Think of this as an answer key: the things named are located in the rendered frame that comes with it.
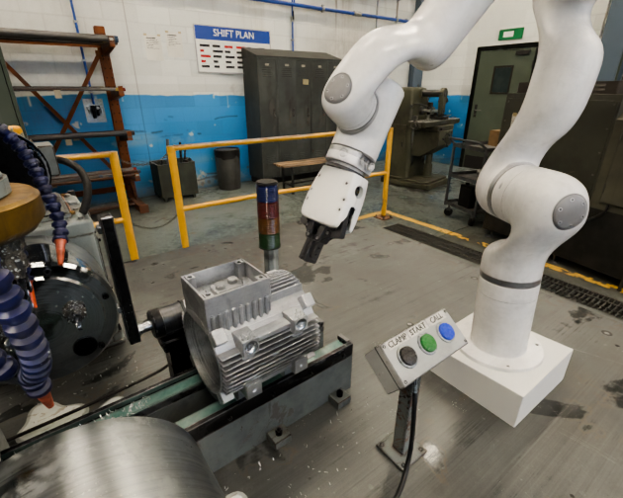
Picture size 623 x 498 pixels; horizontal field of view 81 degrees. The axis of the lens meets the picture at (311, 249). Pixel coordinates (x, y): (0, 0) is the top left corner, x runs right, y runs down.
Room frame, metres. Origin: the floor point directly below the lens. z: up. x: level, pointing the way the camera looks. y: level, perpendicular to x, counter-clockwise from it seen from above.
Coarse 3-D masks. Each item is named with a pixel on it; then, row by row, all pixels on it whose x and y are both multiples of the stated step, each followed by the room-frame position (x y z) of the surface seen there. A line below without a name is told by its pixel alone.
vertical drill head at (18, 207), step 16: (0, 176) 0.40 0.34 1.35; (0, 192) 0.38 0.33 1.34; (16, 192) 0.41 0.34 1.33; (32, 192) 0.41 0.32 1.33; (0, 208) 0.35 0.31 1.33; (16, 208) 0.36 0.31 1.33; (32, 208) 0.38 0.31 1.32; (0, 224) 0.34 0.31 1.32; (16, 224) 0.36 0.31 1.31; (32, 224) 0.38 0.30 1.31; (0, 240) 0.34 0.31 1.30; (16, 240) 0.37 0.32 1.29; (16, 256) 0.37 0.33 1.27; (16, 272) 0.36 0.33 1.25; (32, 288) 0.43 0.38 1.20; (32, 304) 0.37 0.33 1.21
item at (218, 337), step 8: (304, 296) 0.59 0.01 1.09; (184, 304) 0.57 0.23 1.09; (304, 304) 0.58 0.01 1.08; (312, 304) 0.58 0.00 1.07; (216, 336) 0.47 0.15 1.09; (224, 336) 0.48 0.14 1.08; (216, 344) 0.46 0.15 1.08; (312, 352) 0.59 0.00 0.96; (192, 360) 0.57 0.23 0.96; (224, 400) 0.47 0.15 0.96
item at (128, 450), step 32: (32, 448) 0.22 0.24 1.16; (64, 448) 0.22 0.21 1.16; (96, 448) 0.22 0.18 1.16; (128, 448) 0.23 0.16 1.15; (160, 448) 0.24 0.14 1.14; (192, 448) 0.27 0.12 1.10; (0, 480) 0.19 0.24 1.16; (32, 480) 0.19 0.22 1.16; (64, 480) 0.19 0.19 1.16; (96, 480) 0.19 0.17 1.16; (128, 480) 0.19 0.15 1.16; (160, 480) 0.20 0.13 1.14; (192, 480) 0.22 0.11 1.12
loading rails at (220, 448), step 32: (320, 320) 0.74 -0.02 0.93; (320, 352) 0.64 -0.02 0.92; (352, 352) 0.66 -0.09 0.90; (160, 384) 0.53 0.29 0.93; (192, 384) 0.54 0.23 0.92; (288, 384) 0.55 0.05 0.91; (320, 384) 0.60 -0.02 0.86; (96, 416) 0.47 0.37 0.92; (128, 416) 0.47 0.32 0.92; (160, 416) 0.50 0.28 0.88; (192, 416) 0.47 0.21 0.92; (224, 416) 0.47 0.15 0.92; (256, 416) 0.51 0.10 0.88; (288, 416) 0.55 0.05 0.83; (224, 448) 0.46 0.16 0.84
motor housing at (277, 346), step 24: (288, 288) 0.60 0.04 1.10; (312, 312) 0.59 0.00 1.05; (192, 336) 0.59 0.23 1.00; (264, 336) 0.51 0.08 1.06; (288, 336) 0.53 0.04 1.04; (312, 336) 0.56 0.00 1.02; (216, 360) 0.58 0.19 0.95; (240, 360) 0.48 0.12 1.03; (264, 360) 0.50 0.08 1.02; (288, 360) 0.53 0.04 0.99; (216, 384) 0.52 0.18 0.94; (240, 384) 0.47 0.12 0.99
